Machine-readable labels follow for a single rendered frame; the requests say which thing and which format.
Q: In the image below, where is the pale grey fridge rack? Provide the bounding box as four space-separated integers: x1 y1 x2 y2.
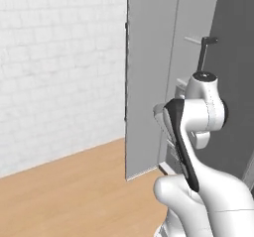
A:
183 35 203 46

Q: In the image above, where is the light grey fridge door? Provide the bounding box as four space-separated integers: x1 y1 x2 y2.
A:
124 0 183 181

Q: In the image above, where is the grey fridge body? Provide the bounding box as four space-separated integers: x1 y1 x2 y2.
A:
158 0 221 177

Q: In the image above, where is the dark fridge door handle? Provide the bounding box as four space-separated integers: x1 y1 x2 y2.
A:
196 36 219 73

